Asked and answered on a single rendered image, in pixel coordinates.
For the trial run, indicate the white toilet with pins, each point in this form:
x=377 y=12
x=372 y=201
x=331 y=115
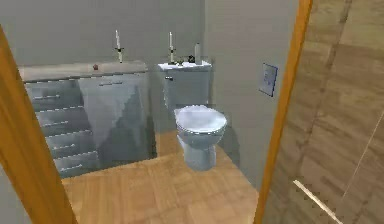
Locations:
x=200 y=123

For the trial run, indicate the small black object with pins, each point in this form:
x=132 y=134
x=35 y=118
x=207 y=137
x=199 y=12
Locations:
x=191 y=59

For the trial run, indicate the white candle on holder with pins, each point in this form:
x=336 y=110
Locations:
x=118 y=46
x=171 y=48

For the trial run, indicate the grey bathroom cabinet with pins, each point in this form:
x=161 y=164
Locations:
x=100 y=113

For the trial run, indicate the small dark red object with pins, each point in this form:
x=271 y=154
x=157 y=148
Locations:
x=95 y=66

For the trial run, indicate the brown wooden room door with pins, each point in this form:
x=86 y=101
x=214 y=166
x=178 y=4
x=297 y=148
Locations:
x=333 y=116

